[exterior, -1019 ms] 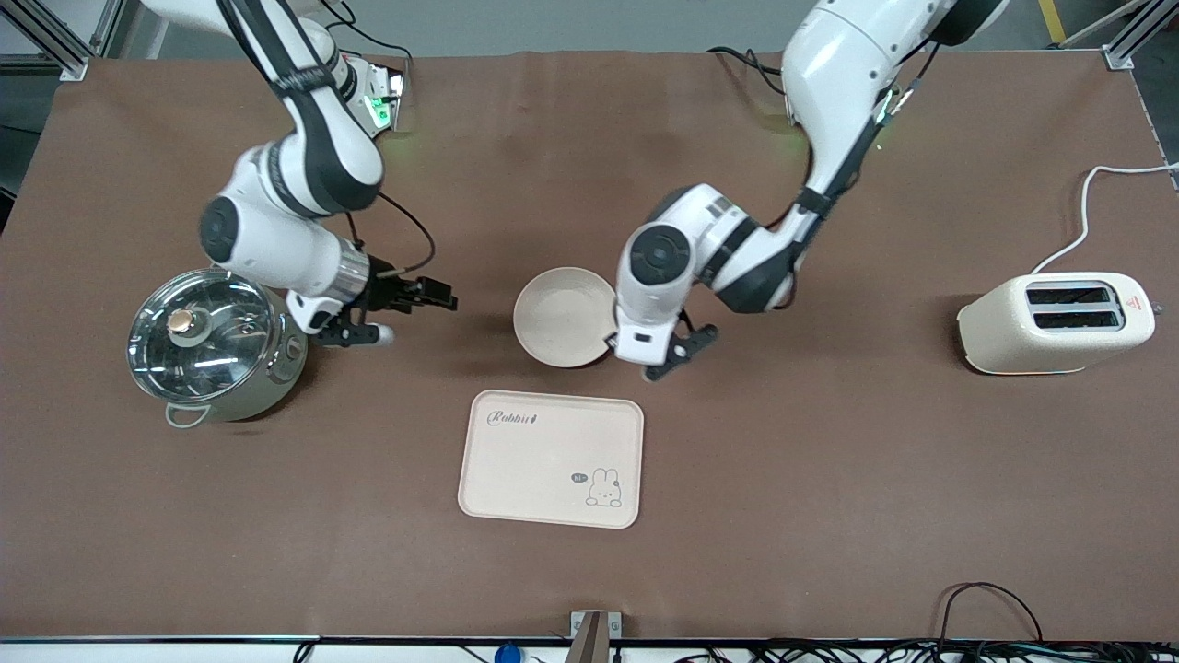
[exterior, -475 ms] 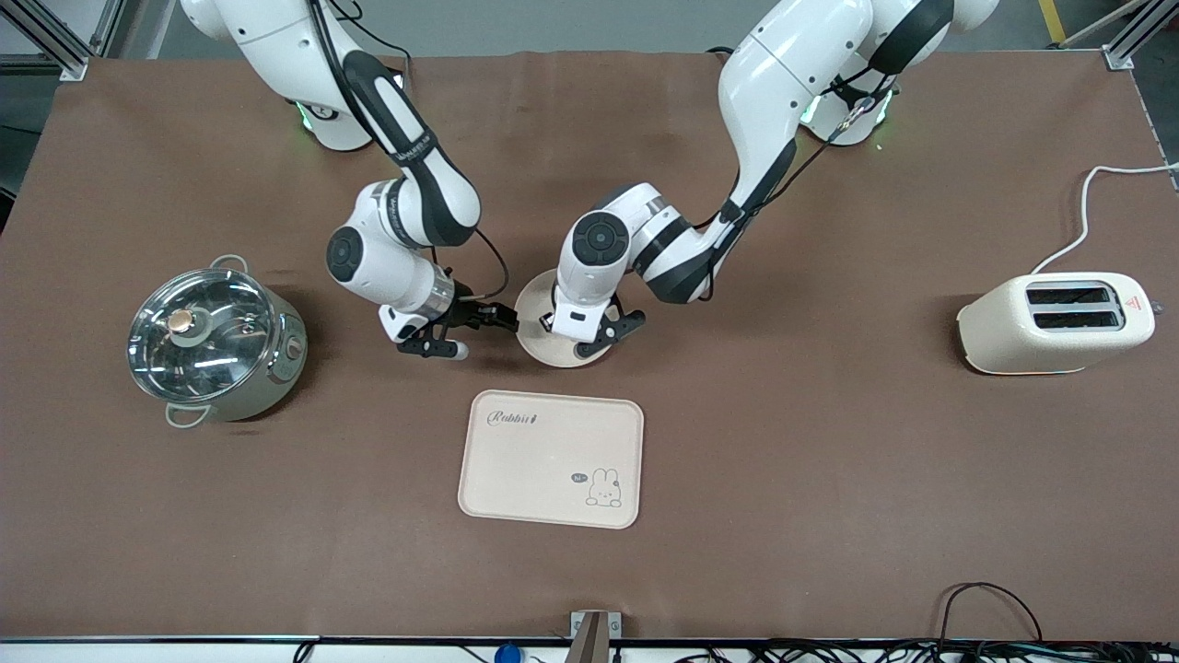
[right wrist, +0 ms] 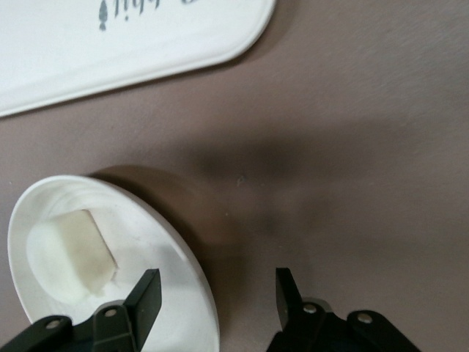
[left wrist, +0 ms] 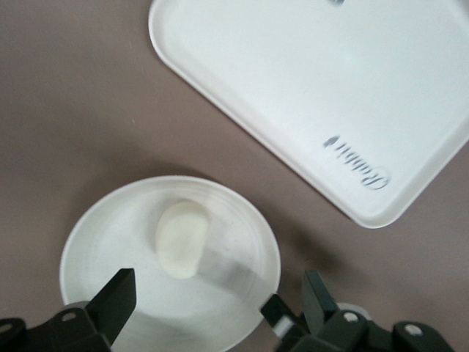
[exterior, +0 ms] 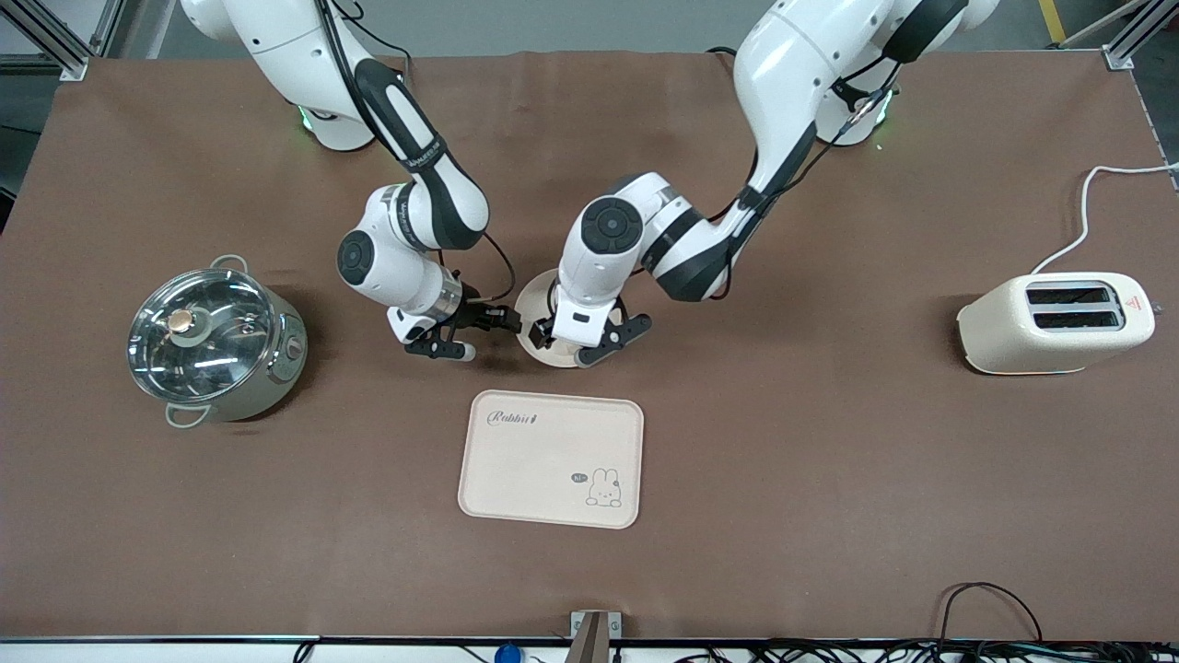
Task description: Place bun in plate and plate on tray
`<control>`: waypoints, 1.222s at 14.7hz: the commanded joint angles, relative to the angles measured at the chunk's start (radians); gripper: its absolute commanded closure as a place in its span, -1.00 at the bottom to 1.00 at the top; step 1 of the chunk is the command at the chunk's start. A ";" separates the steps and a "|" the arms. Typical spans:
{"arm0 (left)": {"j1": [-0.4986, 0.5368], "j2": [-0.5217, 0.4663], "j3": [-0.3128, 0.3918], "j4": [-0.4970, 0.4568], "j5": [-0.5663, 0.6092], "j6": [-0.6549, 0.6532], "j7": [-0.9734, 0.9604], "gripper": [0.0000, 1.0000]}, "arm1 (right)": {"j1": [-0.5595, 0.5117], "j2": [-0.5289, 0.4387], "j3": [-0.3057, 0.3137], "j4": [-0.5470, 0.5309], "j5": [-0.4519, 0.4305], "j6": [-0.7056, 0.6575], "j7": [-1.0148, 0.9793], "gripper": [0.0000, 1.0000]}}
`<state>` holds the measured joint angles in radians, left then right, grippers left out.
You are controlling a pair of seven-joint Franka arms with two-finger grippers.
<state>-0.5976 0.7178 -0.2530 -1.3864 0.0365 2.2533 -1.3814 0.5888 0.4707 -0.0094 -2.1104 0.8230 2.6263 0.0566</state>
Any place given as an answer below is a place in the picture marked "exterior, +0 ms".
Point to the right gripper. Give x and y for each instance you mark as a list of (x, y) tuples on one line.
[(480, 316)]

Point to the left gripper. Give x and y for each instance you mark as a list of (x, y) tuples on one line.
[(543, 331)]

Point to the round cream plate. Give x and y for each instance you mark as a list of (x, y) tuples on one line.
[(557, 357)]

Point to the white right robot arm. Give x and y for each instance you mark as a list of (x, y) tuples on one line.
[(276, 46)]

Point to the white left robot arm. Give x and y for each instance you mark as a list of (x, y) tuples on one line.
[(792, 55)]

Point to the cream rabbit print tray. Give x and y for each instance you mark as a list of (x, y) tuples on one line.
[(543, 470)]

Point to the steel electric cooking pot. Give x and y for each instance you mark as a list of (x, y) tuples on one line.
[(285, 368)]

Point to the glass pot lid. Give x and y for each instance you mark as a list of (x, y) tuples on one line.
[(221, 359)]

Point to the brown table mat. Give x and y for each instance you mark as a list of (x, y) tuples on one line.
[(829, 442)]

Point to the blue round object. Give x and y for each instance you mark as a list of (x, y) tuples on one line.
[(507, 656)]

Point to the cream two-slot toaster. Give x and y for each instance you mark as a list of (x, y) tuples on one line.
[(1004, 331)]

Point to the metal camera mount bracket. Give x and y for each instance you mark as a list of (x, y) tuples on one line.
[(594, 635)]

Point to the aluminium frame profile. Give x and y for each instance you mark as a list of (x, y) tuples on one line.
[(74, 66), (1119, 57)]

